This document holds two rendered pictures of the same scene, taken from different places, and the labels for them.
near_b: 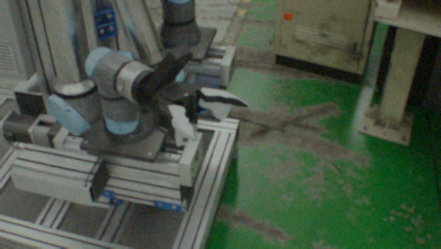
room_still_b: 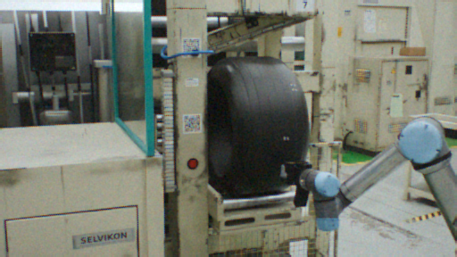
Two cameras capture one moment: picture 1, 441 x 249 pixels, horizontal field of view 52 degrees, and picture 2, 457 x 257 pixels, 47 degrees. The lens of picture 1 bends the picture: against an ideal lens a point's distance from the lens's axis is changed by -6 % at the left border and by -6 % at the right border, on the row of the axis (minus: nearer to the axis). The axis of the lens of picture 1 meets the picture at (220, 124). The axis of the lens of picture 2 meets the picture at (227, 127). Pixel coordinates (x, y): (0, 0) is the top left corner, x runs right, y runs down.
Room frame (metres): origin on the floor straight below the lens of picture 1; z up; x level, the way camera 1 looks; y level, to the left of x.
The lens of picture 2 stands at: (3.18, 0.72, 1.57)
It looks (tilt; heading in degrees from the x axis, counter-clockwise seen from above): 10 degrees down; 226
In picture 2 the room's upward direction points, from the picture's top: straight up
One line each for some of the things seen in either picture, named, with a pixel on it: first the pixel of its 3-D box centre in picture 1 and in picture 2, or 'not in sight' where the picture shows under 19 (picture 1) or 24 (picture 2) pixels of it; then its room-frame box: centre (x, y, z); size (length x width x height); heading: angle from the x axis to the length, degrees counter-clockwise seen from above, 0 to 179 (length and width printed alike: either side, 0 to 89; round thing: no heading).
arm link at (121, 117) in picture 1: (124, 103); not in sight; (0.84, 0.21, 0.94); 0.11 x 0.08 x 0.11; 141
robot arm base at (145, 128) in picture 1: (127, 112); not in sight; (1.02, 0.26, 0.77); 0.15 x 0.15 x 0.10
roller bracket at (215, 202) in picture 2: not in sight; (205, 194); (1.79, -0.87, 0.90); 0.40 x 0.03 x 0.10; 66
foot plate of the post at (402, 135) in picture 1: (387, 120); not in sight; (1.87, -0.89, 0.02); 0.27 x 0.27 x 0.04; 66
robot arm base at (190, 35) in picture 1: (179, 27); not in sight; (1.50, 0.15, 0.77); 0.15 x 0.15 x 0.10
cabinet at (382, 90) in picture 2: not in sight; (386, 103); (-3.08, -2.81, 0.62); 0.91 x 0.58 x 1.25; 167
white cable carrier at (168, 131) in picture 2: not in sight; (169, 130); (1.96, -0.89, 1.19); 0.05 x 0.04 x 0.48; 66
